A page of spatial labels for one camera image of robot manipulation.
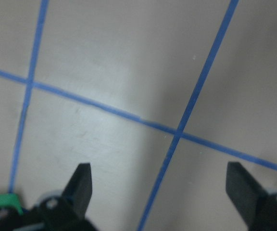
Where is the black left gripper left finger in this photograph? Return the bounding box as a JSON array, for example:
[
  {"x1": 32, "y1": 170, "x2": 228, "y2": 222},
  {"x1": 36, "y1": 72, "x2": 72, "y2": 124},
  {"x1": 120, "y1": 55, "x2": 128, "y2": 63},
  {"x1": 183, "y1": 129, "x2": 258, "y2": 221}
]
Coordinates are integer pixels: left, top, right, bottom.
[{"x1": 62, "y1": 163, "x2": 92, "y2": 218}]

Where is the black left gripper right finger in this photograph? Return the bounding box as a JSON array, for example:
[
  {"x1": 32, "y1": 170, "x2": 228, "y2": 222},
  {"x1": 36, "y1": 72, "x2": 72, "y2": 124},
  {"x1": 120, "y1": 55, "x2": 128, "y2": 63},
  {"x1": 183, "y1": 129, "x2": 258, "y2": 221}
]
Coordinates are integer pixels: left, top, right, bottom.
[{"x1": 226, "y1": 161, "x2": 271, "y2": 231}]

